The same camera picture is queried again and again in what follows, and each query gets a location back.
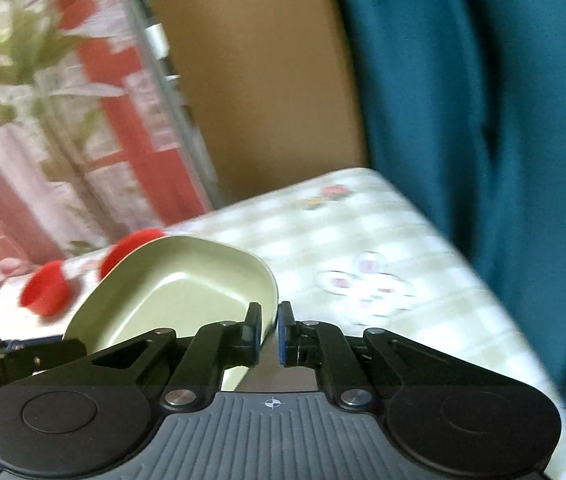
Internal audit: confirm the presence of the checked floral tablecloth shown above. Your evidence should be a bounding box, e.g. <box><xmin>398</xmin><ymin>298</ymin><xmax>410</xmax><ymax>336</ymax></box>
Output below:
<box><xmin>0</xmin><ymin>167</ymin><xmax>566</xmax><ymax>480</ymax></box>

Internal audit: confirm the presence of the brown board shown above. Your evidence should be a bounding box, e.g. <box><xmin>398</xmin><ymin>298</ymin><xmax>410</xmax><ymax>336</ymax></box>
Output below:
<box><xmin>135</xmin><ymin>0</ymin><xmax>370</xmax><ymax>202</ymax></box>

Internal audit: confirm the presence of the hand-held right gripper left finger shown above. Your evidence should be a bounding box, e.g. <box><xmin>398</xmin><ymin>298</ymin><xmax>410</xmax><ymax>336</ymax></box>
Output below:
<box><xmin>90</xmin><ymin>302</ymin><xmax>264</xmax><ymax>411</ymax></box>

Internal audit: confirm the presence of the metal window frame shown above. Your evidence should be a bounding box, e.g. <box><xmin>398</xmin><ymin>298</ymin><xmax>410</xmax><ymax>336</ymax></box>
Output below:
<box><xmin>122</xmin><ymin>0</ymin><xmax>222</xmax><ymax>212</ymax></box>

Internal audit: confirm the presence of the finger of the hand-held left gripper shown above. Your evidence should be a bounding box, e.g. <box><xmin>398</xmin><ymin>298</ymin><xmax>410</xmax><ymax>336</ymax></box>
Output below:
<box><xmin>6</xmin><ymin>338</ymin><xmax>87</xmax><ymax>386</ymax></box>

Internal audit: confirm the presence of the light green oval plate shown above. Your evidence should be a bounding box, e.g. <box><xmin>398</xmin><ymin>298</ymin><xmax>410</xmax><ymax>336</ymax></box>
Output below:
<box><xmin>62</xmin><ymin>235</ymin><xmax>279</xmax><ymax>392</ymax></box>

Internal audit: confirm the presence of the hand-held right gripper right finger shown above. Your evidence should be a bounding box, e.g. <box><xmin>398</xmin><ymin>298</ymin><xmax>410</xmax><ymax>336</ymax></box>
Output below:
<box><xmin>277</xmin><ymin>301</ymin><xmax>468</xmax><ymax>409</ymax></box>

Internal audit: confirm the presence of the tall green leafy plant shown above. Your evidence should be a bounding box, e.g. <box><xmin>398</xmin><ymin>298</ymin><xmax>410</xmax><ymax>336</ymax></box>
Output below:
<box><xmin>0</xmin><ymin>0</ymin><xmax>125</xmax><ymax>257</ymax></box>

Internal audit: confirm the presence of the teal cloth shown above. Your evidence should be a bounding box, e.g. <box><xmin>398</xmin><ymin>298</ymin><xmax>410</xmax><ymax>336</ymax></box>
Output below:
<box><xmin>327</xmin><ymin>0</ymin><xmax>566</xmax><ymax>480</ymax></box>

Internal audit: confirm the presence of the red bowl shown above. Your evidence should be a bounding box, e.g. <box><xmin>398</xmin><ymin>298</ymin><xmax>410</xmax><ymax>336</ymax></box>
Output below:
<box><xmin>18</xmin><ymin>260</ymin><xmax>72</xmax><ymax>317</ymax></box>
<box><xmin>99</xmin><ymin>228</ymin><xmax>167</xmax><ymax>281</ymax></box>

